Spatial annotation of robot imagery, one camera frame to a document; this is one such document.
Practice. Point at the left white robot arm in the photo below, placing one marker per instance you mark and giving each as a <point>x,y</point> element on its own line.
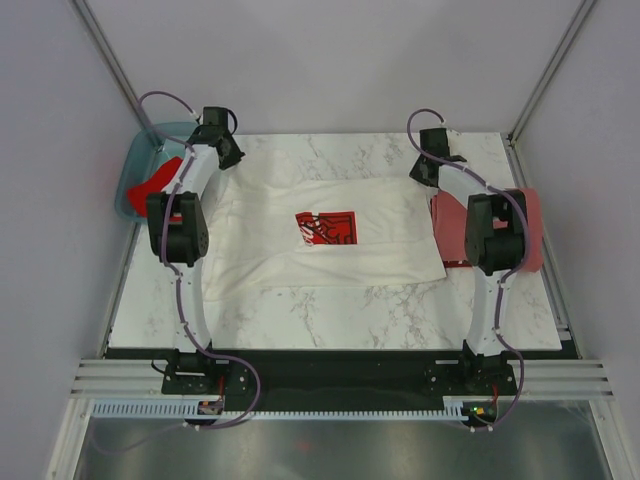
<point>177,227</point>

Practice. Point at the right aluminium frame post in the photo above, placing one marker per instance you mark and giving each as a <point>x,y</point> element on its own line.
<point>569,37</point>

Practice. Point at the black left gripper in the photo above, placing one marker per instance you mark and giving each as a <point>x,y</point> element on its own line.
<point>236,158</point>

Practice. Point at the left aluminium frame post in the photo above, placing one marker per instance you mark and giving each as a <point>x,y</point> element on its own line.
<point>102,45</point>

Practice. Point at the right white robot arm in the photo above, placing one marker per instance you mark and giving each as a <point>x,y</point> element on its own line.
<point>496,243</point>

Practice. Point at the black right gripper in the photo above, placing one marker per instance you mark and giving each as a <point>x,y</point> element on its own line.
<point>417,174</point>

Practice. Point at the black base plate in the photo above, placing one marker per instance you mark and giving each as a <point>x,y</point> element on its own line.
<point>329,378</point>

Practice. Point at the folded maroon t shirt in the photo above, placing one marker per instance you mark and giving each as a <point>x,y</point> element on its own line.
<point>449,222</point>

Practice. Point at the bright red t shirt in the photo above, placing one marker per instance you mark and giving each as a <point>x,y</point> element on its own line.
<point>138,194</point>

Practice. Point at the teal plastic bin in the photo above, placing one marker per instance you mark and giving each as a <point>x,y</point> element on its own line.
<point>142,161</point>

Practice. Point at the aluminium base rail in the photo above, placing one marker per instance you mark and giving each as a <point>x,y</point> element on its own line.
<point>543,380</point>

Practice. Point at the white slotted cable duct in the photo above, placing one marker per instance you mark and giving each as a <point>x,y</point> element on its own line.
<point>199,410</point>

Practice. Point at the white t shirt red print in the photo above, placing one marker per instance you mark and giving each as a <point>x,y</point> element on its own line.
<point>270,227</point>

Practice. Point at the aluminium frame post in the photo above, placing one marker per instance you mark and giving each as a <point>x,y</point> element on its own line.
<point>569,37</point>
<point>102,45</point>

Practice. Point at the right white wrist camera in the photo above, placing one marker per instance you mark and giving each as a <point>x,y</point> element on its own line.
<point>450,131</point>

